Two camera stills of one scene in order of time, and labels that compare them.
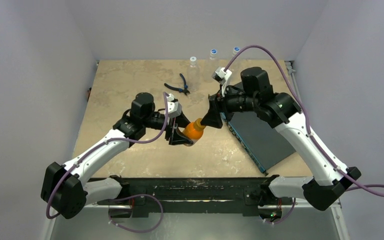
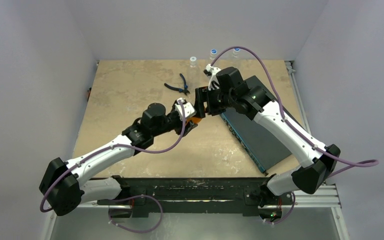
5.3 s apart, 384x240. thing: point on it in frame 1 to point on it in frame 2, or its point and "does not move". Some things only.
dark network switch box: (262, 140) does not move
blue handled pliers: (185, 91) does not move
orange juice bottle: (192, 133) to (195, 120)
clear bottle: (193, 75) does not move
